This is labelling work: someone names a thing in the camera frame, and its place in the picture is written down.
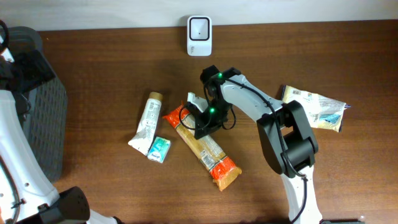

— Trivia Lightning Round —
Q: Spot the orange spaghetti packet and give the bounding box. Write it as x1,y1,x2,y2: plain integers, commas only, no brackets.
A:
162,105,242,191

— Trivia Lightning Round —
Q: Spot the teal tissue pack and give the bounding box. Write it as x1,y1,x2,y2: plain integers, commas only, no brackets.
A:
147,136,171,163

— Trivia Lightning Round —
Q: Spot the white cream tube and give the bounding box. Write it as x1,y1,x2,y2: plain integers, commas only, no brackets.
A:
128,92,163,156

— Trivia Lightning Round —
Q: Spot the cream snack bag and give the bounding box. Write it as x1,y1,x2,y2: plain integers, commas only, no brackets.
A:
282,85,350,133

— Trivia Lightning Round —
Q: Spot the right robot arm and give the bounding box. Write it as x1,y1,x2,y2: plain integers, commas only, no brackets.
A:
186,65,323,223

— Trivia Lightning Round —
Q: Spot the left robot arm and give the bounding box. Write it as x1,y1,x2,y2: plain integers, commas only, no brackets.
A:
1,23,119,223

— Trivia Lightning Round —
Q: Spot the white barcode scanner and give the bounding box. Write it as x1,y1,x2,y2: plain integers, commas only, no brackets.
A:
187,16,213,57

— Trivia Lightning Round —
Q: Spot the grey plastic mesh basket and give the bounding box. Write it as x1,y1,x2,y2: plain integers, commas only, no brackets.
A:
1,26,68,183

